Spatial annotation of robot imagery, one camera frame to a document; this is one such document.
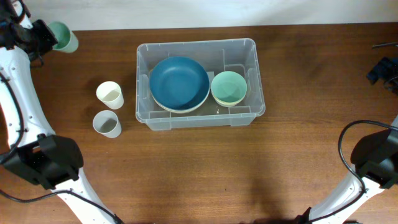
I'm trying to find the green cup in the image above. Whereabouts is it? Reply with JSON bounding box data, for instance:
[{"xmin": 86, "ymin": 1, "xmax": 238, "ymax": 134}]
[{"xmin": 48, "ymin": 22, "xmax": 79, "ymax": 54}]

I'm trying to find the cream cup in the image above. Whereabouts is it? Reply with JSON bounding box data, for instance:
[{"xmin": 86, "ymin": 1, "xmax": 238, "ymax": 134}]
[{"xmin": 96, "ymin": 81, "xmax": 124, "ymax": 110}]

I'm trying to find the grey cup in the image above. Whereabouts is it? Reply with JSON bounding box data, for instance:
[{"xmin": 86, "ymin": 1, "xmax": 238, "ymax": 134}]
[{"xmin": 93, "ymin": 110, "xmax": 122, "ymax": 139}]

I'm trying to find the blue plate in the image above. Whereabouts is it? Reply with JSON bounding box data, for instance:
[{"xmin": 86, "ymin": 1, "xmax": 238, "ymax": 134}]
[{"xmin": 149, "ymin": 57, "xmax": 210, "ymax": 111}]

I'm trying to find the green bowl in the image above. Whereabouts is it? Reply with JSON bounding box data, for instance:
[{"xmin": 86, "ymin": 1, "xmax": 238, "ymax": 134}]
[{"xmin": 211, "ymin": 71, "xmax": 248, "ymax": 98}]

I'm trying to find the yellow bowl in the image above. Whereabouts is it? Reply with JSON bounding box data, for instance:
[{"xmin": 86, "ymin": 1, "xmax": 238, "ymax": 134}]
[{"xmin": 213, "ymin": 95, "xmax": 244, "ymax": 108}]

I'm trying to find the cream plate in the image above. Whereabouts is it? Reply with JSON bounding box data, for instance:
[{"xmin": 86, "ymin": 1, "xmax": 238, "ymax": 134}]
[{"xmin": 152, "ymin": 92, "xmax": 210, "ymax": 114}]

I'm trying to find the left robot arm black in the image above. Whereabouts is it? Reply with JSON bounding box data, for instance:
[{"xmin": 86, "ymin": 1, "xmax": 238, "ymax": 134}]
[{"xmin": 1, "ymin": 0, "xmax": 122, "ymax": 223}]

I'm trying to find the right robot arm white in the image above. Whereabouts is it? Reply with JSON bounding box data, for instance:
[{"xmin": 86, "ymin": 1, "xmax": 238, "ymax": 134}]
[{"xmin": 294, "ymin": 120, "xmax": 397, "ymax": 223}]

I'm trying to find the clear plastic storage container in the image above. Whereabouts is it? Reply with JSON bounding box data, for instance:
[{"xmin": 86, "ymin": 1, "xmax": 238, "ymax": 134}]
[{"xmin": 136, "ymin": 38, "xmax": 266, "ymax": 131}]

